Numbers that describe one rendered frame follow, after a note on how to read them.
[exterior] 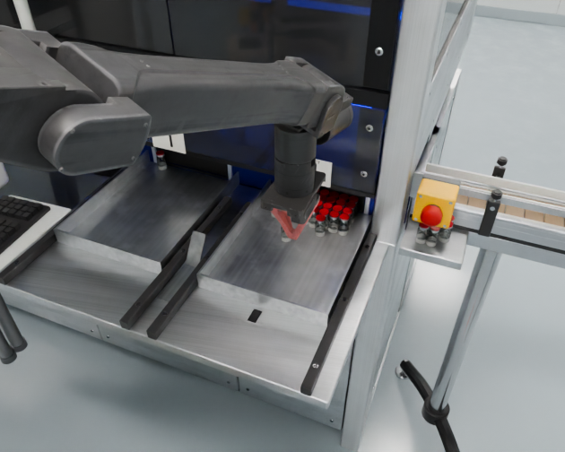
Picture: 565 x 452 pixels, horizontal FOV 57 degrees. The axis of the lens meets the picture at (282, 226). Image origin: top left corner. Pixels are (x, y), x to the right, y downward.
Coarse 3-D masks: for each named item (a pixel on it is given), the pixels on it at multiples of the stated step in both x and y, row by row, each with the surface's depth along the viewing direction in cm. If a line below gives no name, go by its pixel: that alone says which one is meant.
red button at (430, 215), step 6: (426, 210) 96; (432, 210) 96; (438, 210) 96; (420, 216) 98; (426, 216) 96; (432, 216) 96; (438, 216) 96; (426, 222) 97; (432, 222) 97; (438, 222) 96
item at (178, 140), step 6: (156, 138) 116; (162, 138) 115; (168, 138) 115; (174, 138) 114; (180, 138) 113; (156, 144) 117; (162, 144) 116; (168, 144) 116; (174, 144) 115; (180, 144) 114; (174, 150) 116; (180, 150) 115
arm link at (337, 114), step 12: (336, 96) 61; (348, 96) 71; (324, 108) 61; (336, 108) 63; (348, 108) 73; (324, 120) 62; (336, 120) 71; (348, 120) 73; (312, 132) 64; (324, 132) 65; (336, 132) 72
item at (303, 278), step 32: (256, 224) 113; (352, 224) 113; (224, 256) 105; (256, 256) 105; (288, 256) 105; (320, 256) 105; (352, 256) 100; (224, 288) 96; (256, 288) 98; (288, 288) 98; (320, 288) 98; (320, 320) 91
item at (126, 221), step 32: (128, 192) 123; (160, 192) 123; (192, 192) 123; (224, 192) 119; (64, 224) 109; (96, 224) 113; (128, 224) 113; (160, 224) 113; (192, 224) 108; (128, 256) 102; (160, 256) 105
